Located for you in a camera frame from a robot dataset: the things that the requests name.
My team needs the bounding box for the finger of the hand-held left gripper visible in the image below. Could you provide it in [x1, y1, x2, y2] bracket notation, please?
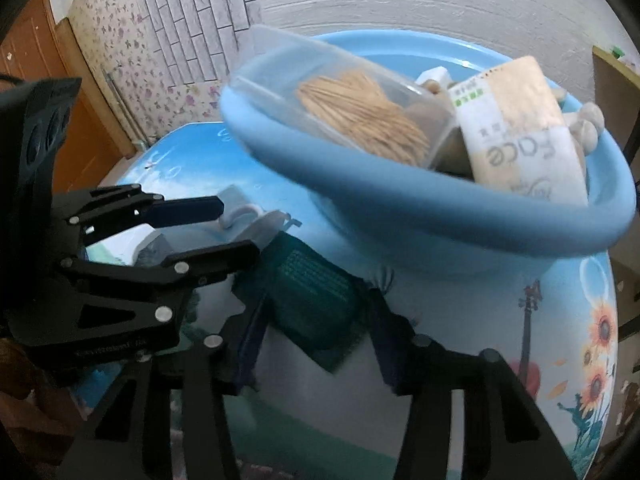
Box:
[60, 240, 261, 303]
[65, 185, 226, 248]

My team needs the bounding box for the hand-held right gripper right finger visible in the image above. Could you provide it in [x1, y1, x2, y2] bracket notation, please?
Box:
[367, 287, 576, 480]

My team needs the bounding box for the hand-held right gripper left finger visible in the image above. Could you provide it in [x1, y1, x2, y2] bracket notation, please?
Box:
[55, 305, 271, 480]

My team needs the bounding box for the teal packet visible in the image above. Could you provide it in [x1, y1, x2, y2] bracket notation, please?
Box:
[232, 232, 381, 373]

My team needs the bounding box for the blue plastic basin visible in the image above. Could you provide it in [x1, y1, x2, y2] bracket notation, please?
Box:
[220, 30, 637, 278]

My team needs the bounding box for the clear toothpick container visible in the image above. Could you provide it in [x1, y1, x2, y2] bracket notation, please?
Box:
[227, 24, 458, 171]

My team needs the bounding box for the yellow white tissue packet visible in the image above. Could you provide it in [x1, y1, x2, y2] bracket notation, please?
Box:
[446, 56, 590, 206]

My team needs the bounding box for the white plush toy yellow hat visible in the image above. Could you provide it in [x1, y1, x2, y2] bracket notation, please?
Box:
[564, 101, 606, 153]

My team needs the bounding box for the dark speckled packet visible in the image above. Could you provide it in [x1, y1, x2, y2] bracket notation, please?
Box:
[132, 230, 173, 267]

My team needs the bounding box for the metal bar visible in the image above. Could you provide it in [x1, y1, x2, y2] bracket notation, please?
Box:
[105, 72, 148, 148]

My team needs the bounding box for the wooden door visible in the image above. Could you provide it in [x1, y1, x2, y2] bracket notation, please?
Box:
[0, 0, 136, 196]

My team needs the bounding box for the side table with black legs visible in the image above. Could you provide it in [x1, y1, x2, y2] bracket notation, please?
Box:
[592, 45, 640, 171]

